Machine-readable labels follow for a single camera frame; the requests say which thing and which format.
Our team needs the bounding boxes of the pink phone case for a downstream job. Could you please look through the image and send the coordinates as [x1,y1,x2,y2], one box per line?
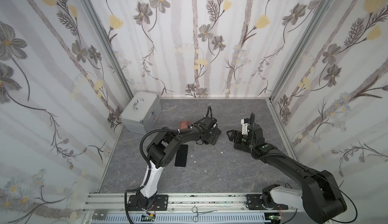
[179,121,191,130]

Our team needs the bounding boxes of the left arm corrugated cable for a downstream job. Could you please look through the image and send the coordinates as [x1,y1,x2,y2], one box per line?
[124,128,182,224]

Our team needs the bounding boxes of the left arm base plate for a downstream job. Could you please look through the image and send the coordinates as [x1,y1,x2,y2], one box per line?
[125,195,169,211]

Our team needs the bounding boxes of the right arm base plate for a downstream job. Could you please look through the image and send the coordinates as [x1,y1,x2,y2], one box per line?
[246,194,289,210]

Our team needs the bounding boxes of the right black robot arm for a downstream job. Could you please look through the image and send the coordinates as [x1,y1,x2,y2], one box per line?
[227,124,347,224]

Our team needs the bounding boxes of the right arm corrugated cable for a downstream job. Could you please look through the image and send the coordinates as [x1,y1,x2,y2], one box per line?
[248,112,358,224]

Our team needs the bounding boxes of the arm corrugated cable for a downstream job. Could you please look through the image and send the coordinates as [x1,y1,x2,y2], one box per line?
[248,112,358,224]
[124,128,182,224]

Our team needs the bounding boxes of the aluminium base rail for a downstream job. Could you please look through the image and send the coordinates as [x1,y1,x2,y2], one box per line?
[78,193,313,224]

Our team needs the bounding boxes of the metal scissors forceps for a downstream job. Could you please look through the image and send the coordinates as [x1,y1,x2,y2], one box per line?
[192,206,217,223]

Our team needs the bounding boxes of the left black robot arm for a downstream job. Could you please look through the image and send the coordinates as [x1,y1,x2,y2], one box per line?
[124,116,221,210]

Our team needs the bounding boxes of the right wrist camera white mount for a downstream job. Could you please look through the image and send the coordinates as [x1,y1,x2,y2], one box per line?
[240,118,250,135]

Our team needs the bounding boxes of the phone with black screen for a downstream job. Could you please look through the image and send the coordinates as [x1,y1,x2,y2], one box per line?
[174,144,189,167]

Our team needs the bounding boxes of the silver first aid case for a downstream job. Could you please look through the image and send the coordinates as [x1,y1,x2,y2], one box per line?
[120,91,162,135]

